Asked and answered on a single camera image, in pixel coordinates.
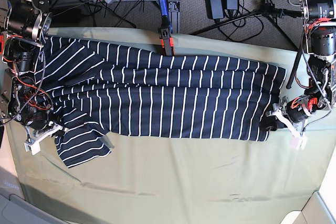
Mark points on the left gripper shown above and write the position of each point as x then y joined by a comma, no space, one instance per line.
288,114

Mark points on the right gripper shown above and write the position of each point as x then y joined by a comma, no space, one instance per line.
41,121

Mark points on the navy white striped T-shirt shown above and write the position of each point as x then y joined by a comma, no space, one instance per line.
99,87

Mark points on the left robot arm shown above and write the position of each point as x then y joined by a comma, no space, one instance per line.
313,70

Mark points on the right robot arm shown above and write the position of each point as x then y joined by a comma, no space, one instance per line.
23,100

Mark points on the orange clamp left edge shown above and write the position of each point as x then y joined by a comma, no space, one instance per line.
2,41

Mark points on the black tripod stand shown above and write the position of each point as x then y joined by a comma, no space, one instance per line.
266,10

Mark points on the light green table cloth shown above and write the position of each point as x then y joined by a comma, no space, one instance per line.
162,180

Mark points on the orange black centre clamp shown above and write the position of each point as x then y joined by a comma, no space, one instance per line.
167,41

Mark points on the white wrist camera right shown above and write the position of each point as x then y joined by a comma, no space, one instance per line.
32,145

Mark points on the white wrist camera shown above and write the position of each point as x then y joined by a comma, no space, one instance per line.
298,142
32,145

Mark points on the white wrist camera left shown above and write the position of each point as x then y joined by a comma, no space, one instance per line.
298,142

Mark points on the blue clamp handle centre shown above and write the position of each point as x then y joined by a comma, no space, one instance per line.
164,12

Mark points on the aluminium frame post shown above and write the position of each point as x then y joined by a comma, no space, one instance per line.
174,7

